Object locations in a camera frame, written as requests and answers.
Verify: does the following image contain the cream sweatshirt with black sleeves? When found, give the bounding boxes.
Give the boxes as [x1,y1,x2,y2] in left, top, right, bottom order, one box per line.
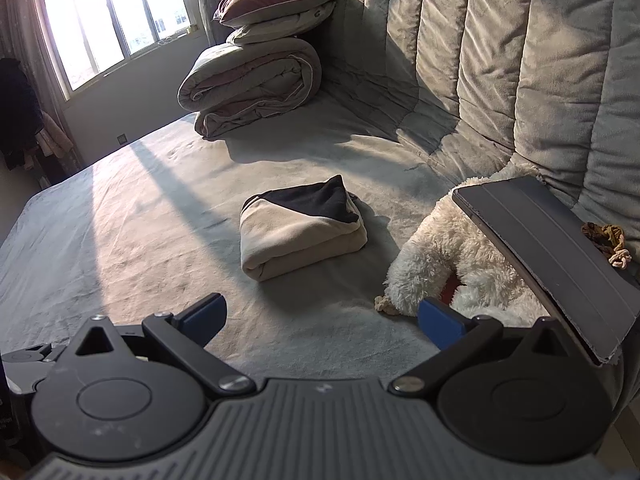
[239,174,368,283]

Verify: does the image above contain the grey quilted headboard cover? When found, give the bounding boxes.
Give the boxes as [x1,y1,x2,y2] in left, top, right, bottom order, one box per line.
[295,0,640,411]

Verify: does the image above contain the hanging dark clothes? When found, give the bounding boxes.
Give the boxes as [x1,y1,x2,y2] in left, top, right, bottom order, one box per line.
[0,57,76,171]

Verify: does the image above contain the window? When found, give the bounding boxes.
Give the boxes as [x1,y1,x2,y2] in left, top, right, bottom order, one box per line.
[32,0,201,101]

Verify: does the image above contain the brown knotted rope toy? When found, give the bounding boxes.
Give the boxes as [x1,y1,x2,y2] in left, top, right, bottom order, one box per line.
[581,222,633,268]

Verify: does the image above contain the tablet with grey cover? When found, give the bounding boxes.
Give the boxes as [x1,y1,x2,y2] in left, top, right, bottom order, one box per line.
[451,176,632,365]

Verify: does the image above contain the white plush toy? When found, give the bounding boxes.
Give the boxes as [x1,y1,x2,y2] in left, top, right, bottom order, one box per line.
[375,160,563,333]

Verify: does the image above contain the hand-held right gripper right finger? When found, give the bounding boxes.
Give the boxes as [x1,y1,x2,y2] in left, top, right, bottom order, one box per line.
[390,297,576,395]

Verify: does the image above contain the folded beige quilt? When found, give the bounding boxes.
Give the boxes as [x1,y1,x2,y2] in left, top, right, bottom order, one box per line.
[177,37,323,141]

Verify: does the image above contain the grey bed sheet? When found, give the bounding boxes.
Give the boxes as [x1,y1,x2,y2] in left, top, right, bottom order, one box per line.
[0,92,516,376]

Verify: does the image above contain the white pillow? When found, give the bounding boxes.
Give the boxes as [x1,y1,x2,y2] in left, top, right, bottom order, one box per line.
[225,0,338,46]

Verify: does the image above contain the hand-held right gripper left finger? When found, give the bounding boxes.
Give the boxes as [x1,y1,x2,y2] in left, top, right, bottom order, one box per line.
[65,292,256,395]

